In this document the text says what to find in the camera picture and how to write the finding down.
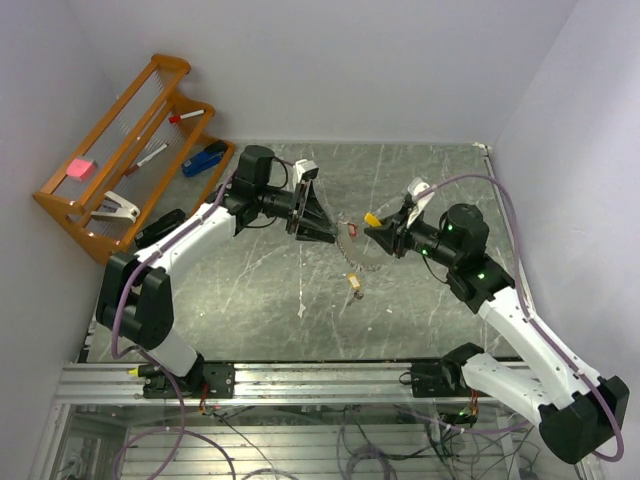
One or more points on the blue stapler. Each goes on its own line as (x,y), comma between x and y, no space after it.
(207,158)

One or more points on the yellow key tag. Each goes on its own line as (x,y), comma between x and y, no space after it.
(353,281)

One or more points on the orange wooden rack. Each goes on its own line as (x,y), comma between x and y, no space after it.
(135,125)

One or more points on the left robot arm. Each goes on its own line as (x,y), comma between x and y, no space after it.
(136,297)

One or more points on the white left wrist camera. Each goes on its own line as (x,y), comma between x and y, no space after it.
(304,172)

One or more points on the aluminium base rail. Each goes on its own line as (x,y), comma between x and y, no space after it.
(255,384)

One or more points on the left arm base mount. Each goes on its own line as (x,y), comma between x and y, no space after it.
(215,380)

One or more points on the white stapler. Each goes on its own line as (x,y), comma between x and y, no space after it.
(116,209)

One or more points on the black stapler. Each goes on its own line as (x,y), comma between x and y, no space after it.
(158,229)

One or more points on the red capped marker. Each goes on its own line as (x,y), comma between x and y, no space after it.
(181,117)

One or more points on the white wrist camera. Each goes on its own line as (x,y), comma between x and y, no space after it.
(304,172)
(417,198)

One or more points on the brown tipped marker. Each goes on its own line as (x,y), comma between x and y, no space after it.
(136,166)

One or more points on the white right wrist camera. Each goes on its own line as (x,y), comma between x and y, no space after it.
(417,198)

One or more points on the pink eraser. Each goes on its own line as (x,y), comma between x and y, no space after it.
(81,169)

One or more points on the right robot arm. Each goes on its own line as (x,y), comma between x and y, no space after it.
(575,409)

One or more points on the large keyring with yellow handle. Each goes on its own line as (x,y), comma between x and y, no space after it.
(359,252)

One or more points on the yellow tipped tool on rail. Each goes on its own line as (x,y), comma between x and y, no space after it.
(145,371)

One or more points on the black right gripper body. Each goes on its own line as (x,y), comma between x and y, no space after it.
(402,239)

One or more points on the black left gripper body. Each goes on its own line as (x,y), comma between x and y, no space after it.
(299,208)

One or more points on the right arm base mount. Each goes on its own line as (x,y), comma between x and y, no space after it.
(442,377)

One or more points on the silver key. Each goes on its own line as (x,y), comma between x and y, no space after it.
(358,295)

